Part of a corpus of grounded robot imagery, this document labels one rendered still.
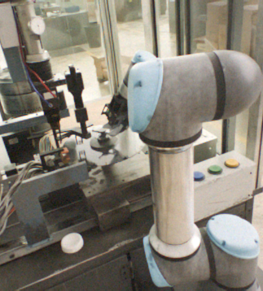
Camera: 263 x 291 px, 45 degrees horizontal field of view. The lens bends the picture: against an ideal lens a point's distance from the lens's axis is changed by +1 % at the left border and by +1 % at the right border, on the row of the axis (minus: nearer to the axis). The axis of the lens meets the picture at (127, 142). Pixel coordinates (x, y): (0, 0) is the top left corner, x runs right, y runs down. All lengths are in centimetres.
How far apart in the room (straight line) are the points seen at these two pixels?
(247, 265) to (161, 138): 40
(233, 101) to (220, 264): 40
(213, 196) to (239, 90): 64
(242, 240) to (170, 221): 19
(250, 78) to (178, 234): 34
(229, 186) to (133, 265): 43
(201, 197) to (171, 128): 59
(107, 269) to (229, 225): 50
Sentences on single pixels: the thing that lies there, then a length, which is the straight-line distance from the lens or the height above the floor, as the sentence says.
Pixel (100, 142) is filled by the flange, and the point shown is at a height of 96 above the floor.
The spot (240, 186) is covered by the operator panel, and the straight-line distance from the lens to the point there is 117.
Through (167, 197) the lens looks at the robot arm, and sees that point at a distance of 62.
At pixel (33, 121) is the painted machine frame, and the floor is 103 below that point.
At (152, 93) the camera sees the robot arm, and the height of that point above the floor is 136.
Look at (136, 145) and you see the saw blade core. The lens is 117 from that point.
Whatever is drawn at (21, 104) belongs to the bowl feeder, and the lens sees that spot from 177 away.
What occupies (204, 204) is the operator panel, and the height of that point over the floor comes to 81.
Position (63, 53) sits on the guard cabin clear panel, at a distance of 219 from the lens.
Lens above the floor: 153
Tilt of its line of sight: 29 degrees down
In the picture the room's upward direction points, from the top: 7 degrees counter-clockwise
